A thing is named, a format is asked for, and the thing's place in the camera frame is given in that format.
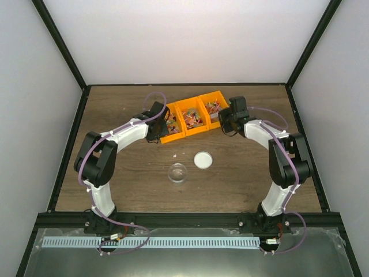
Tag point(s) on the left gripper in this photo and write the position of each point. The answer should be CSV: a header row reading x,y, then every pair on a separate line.
x,y
165,132

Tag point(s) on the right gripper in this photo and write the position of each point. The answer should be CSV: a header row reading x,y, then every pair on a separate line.
x,y
221,115

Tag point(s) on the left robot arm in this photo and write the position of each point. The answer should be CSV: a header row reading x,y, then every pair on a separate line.
x,y
96,159

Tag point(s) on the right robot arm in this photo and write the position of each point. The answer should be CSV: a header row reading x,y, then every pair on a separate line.
x,y
289,161

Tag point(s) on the clear plastic jar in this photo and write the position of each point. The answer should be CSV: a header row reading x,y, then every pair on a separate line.
x,y
177,173

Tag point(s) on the white jar lid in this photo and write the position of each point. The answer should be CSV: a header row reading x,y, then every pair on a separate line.
x,y
203,160

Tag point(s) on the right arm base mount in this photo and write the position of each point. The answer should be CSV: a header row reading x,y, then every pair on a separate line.
x,y
259,223

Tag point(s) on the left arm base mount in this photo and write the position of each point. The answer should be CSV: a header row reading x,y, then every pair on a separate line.
x,y
95,224

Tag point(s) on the light blue cable duct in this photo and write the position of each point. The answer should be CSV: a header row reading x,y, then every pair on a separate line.
x,y
154,242

